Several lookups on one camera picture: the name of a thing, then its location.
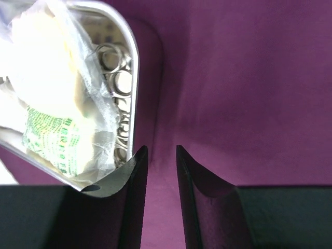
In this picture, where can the steel forceps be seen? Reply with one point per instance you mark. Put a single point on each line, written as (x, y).
(116, 63)

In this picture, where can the stainless steel instrument tray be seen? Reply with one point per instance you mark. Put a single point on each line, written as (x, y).
(104, 25)

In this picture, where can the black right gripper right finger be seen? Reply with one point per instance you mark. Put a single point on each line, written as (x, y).
(218, 214)

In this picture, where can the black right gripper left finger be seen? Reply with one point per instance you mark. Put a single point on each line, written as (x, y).
(107, 214)

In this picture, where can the beige bandage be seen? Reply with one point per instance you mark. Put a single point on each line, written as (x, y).
(52, 66)

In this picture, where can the green gauze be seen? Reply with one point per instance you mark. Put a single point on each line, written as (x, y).
(75, 147)

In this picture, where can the purple cloth drape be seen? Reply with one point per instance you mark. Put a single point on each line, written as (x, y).
(243, 86)

